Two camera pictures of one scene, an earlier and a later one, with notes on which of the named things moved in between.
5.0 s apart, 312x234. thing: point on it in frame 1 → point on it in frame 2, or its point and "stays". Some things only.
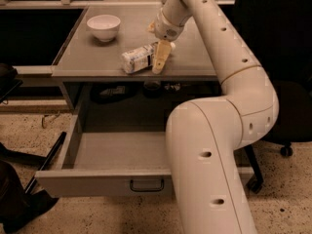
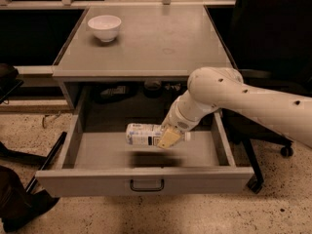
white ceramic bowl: (104, 26) stays
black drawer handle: (147, 190) stays
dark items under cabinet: (109, 93) stays
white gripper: (165, 28) → (176, 120)
